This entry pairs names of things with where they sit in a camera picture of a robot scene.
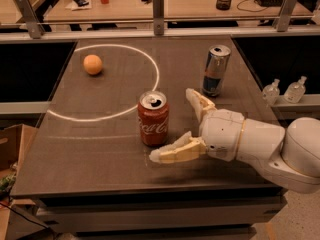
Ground metal bracket post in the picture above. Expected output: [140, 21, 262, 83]
[273, 0, 298, 32]
[15, 0, 44, 39]
[153, 0, 164, 35]

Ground grey drawer cabinet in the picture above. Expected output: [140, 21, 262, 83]
[14, 186, 286, 236]

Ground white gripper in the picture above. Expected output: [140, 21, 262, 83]
[149, 88, 245, 164]

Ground left metal bracket post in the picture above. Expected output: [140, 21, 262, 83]
[15, 0, 44, 39]

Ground clear plastic bottle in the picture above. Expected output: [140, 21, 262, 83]
[284, 76, 307, 103]
[262, 79, 280, 106]

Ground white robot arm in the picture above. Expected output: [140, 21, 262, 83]
[149, 88, 320, 193]

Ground black mesh pen cup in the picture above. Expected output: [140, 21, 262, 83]
[216, 0, 232, 10]

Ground orange fruit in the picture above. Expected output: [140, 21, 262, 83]
[83, 55, 102, 75]

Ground silver blue energy drink can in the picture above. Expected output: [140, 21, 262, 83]
[202, 45, 231, 97]

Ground black cable near floor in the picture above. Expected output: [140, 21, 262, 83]
[0, 202, 54, 233]

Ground black cable on desk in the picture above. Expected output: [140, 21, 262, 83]
[236, 0, 264, 13]

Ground brown cardboard box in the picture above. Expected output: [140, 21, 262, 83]
[0, 124, 37, 177]

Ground clear plastic bottle far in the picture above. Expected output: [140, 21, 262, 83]
[284, 76, 307, 103]

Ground right metal bracket post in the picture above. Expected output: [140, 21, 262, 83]
[273, 0, 298, 32]

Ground red Coca-Cola can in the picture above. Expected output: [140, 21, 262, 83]
[138, 91, 169, 146]

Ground clear plastic bottle near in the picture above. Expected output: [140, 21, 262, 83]
[262, 79, 280, 106]

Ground middle metal bracket post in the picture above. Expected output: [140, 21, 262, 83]
[153, 0, 164, 35]

